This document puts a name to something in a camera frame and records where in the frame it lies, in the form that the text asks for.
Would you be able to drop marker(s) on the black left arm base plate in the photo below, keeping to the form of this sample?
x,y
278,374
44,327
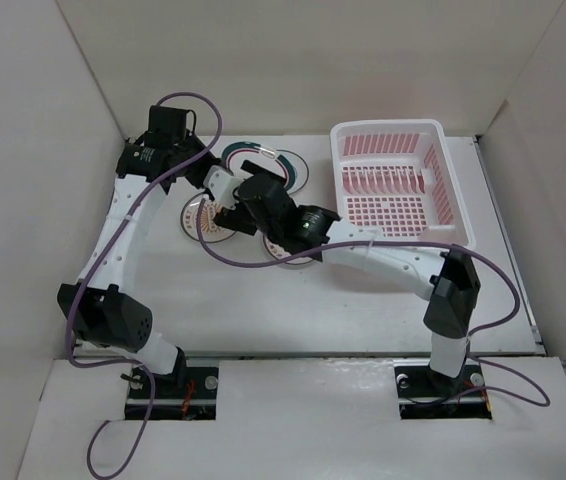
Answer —
x,y
195,400

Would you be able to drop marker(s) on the white pink dish rack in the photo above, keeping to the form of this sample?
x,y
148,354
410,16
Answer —
x,y
396,177

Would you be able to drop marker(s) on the green rimmed white plate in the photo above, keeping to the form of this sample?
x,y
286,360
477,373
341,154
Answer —
x,y
269,158

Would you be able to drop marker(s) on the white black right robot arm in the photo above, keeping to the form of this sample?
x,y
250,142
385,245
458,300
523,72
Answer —
x,y
443,276

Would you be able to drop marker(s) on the black rimmed flower plate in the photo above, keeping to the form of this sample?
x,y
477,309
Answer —
x,y
301,169

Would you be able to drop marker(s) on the right orange sunburst plate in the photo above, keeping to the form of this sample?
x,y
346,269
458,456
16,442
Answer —
x,y
276,252

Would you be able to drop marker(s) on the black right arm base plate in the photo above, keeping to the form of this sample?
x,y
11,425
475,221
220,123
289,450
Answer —
x,y
427,395

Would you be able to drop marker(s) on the left orange sunburst plate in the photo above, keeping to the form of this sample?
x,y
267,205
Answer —
x,y
197,217

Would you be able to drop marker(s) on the orange sunburst plate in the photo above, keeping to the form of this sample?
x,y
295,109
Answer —
x,y
276,252
197,217

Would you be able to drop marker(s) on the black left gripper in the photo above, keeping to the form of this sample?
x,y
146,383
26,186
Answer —
x,y
210,162

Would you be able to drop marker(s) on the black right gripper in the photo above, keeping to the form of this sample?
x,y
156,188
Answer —
x,y
235,219

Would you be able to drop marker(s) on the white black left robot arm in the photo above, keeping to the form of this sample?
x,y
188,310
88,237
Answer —
x,y
99,305

